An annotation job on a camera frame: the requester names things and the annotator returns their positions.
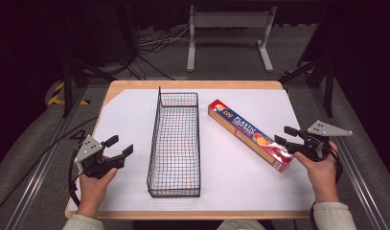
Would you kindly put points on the person's right hand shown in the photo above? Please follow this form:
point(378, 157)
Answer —
point(323, 175)

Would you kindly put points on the black tripod stand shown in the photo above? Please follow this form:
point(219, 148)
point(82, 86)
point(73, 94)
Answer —
point(67, 86)
point(328, 92)

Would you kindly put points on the plastic wrap box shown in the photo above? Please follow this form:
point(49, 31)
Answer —
point(243, 131)

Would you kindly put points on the grey metal stand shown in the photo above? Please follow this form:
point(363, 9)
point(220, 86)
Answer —
point(231, 19)

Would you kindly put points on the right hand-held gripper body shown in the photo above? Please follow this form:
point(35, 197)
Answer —
point(325, 129)

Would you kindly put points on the aluminium rail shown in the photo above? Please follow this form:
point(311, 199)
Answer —
point(358, 179)
point(39, 179)

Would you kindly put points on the person's light clothing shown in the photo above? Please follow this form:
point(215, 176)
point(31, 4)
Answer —
point(235, 225)

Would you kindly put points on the yellow black hazard tape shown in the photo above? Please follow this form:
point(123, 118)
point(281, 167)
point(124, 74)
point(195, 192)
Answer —
point(55, 94)

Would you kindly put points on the person's left hand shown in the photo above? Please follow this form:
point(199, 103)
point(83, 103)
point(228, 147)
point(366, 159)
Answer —
point(92, 191)

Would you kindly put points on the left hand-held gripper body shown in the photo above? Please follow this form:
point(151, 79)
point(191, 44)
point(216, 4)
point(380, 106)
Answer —
point(88, 150)

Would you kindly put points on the white table board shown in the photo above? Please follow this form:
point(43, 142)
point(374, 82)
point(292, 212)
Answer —
point(234, 185)

